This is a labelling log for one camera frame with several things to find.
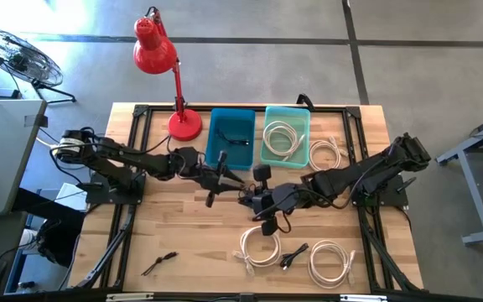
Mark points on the silver metal bracket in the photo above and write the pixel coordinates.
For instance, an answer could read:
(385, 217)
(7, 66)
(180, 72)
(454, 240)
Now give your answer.
(128, 297)
(363, 298)

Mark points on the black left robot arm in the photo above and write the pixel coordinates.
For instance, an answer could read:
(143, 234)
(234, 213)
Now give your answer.
(132, 157)

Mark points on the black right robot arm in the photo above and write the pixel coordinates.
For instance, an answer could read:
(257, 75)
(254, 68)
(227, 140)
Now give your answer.
(342, 176)

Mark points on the black aluminium table frame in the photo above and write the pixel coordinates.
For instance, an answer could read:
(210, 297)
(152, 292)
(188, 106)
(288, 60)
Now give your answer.
(157, 110)

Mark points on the teal plastic bin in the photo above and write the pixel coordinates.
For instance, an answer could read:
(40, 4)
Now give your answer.
(266, 113)

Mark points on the black clamp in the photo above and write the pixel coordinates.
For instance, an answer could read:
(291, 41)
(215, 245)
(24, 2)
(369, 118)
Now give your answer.
(306, 100)

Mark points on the grey side table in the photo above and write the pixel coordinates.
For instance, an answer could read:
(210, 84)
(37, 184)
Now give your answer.
(2, 147)

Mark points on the grey metal stand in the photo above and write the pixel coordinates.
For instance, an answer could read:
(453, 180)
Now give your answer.
(471, 189)

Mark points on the black floor fan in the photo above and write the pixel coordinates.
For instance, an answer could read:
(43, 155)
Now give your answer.
(19, 56)

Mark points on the red desk lamp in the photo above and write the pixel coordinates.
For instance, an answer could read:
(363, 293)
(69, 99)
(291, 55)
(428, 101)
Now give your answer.
(153, 50)

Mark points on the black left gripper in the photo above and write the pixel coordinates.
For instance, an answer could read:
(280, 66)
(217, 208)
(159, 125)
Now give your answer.
(212, 180)

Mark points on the blue plastic bin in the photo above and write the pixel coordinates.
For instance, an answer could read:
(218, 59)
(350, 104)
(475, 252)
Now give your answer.
(241, 157)

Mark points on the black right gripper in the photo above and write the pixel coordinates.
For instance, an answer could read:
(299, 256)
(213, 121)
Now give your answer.
(264, 201)

